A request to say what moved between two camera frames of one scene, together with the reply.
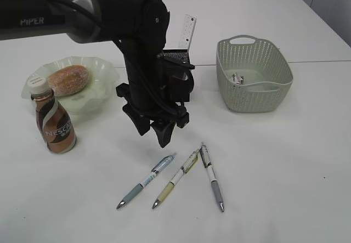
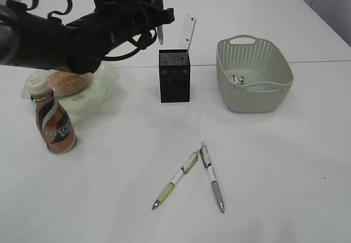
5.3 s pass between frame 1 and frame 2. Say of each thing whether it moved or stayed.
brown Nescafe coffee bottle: stayed
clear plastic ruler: stayed
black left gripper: moved
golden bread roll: stayed
